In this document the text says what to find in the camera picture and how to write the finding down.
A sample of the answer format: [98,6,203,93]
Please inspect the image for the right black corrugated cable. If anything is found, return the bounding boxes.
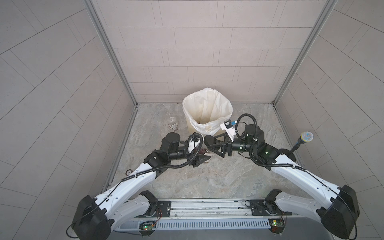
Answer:
[234,113,307,172]

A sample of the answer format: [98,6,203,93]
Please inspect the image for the white trash bag liner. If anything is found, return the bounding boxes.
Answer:
[182,88,233,137]

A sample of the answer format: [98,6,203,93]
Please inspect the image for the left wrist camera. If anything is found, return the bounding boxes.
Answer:
[188,136,200,154]

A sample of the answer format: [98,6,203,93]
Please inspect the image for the left black corrugated cable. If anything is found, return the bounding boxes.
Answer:
[121,132,204,182]

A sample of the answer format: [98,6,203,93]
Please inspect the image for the white lid rose tea jar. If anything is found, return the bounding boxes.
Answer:
[166,112,179,132]

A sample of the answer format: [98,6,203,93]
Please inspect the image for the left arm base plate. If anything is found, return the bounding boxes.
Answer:
[140,201,172,218]

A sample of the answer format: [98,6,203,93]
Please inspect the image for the black lid glass jar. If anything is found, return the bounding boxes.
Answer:
[199,148,216,162]

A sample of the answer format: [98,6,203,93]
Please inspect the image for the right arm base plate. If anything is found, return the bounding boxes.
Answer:
[245,199,293,216]

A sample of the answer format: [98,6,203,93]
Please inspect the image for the beige ribbed trash bin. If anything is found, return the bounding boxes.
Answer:
[187,121,225,138]

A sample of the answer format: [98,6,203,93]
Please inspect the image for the black corrugated cable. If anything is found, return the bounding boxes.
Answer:
[234,113,307,172]
[121,132,204,182]

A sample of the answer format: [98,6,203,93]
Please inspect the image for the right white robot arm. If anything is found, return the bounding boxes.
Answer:
[204,124,360,240]

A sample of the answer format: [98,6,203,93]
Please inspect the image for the left circuit board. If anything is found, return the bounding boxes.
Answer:
[139,221,156,231]

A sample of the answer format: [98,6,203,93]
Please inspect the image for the aluminium mounting rail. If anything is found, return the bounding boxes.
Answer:
[82,196,335,221]

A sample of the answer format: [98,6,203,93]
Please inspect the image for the round knob on stalk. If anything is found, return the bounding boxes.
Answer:
[279,131,314,162]

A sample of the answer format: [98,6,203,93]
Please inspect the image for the right circuit board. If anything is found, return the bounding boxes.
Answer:
[269,219,286,234]

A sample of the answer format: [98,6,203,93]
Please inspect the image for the circuit board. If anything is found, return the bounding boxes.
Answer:
[269,219,286,234]
[139,221,156,231]

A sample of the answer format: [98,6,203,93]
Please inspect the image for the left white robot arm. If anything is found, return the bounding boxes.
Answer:
[68,133,204,240]

